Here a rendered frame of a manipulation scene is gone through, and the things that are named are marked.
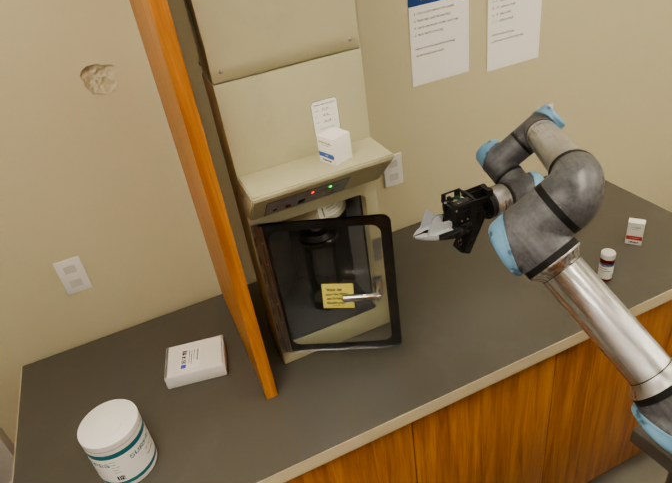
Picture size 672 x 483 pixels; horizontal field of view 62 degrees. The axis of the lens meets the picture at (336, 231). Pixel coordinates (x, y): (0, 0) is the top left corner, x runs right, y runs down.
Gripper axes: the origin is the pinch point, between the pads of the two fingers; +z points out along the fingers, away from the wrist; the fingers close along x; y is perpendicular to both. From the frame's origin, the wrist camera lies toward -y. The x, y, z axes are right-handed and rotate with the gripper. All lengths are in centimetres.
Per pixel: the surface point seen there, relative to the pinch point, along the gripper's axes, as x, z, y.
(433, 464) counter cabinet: 15, 8, -63
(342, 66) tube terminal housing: -12.6, 8.8, 40.2
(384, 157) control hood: -1.2, 6.6, 22.8
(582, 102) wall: -53, -104, -10
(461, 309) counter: -5.0, -15.4, -33.9
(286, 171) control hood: -8.4, 26.3, 23.0
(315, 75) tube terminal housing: -12.7, 15.0, 39.8
